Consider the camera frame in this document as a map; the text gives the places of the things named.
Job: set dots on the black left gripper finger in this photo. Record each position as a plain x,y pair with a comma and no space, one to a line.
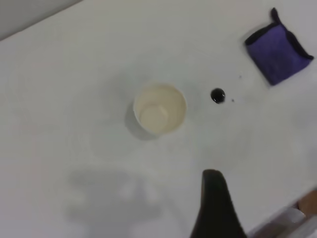
215,210

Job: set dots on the white Coffee Star paper cup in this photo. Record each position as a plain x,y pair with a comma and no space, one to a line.
161,109

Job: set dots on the purple cloth with black trim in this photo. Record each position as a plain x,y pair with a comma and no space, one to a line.
277,54

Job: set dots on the black liquid spill blob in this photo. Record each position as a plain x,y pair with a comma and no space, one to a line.
218,95

